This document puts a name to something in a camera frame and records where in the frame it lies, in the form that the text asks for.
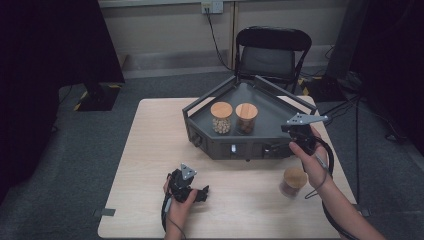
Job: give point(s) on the person's left hand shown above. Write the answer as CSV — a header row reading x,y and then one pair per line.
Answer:
x,y
180,213

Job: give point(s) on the person's right hand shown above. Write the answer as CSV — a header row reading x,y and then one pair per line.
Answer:
x,y
313,166

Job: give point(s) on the dark curtain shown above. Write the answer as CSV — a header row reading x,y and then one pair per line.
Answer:
x,y
393,60
40,83

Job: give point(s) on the grey upright panel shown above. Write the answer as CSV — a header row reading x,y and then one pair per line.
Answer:
x,y
345,40

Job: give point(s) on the black folding chair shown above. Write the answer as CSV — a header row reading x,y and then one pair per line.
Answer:
x,y
268,58

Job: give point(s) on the grey tape piece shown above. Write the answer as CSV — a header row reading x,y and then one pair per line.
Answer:
x,y
362,211
105,212

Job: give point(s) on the glass jar with brown nuts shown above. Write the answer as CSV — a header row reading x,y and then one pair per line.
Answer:
x,y
246,117

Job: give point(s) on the black stand base, yellow stripes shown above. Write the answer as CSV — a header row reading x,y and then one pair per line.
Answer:
x,y
325,89
96,96

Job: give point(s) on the glass jar with pale nuts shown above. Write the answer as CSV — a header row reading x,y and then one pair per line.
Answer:
x,y
221,116

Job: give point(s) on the white wall socket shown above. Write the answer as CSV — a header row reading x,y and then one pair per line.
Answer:
x,y
212,6

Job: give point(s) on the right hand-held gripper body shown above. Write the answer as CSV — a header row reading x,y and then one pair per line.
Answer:
x,y
301,133

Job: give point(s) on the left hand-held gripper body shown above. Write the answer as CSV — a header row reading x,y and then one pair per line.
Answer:
x,y
181,186

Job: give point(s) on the glass jar with red-brown contents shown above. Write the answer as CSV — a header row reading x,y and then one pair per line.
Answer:
x,y
293,181

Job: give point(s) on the grey corner rack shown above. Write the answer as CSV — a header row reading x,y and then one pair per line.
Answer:
x,y
263,100

